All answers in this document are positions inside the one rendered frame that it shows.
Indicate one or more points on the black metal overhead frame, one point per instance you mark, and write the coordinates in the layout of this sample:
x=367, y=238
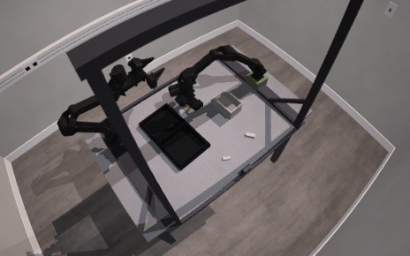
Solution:
x=90, y=57

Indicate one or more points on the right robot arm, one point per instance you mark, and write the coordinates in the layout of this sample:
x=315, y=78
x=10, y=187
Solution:
x=189, y=75

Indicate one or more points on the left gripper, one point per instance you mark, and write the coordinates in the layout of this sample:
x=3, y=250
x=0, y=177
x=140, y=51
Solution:
x=151, y=78

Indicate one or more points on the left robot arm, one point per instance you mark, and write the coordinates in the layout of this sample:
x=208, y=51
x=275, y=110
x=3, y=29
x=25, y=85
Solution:
x=121, y=83

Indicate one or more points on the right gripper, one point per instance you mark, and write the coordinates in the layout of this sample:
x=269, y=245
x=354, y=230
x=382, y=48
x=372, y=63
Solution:
x=192, y=100

